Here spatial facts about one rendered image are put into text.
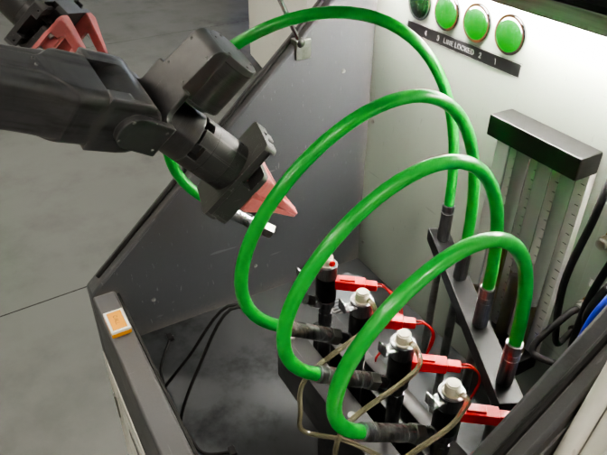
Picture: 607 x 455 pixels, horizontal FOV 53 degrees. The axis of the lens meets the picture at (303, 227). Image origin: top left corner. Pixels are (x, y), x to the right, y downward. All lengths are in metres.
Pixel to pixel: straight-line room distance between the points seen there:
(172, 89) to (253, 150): 0.11
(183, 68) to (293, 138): 0.50
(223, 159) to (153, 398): 0.39
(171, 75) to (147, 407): 0.47
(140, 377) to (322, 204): 0.48
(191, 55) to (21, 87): 0.16
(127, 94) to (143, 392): 0.48
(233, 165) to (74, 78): 0.19
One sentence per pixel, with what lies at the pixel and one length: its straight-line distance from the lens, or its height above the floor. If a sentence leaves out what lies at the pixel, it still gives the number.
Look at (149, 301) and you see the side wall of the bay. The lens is 1.10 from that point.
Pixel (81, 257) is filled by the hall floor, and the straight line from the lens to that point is 2.81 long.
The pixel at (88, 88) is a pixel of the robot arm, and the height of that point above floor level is 1.43.
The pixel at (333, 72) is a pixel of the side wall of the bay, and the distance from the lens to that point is 1.05.
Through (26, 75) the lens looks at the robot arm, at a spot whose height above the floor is 1.45.
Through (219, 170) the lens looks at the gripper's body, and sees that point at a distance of 0.62.
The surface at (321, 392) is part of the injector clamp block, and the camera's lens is 0.83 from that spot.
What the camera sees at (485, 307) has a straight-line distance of 0.74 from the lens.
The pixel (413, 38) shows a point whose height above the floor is 1.40.
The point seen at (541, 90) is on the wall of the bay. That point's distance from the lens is 0.83.
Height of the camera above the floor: 1.61
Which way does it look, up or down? 34 degrees down
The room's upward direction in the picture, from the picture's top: 1 degrees clockwise
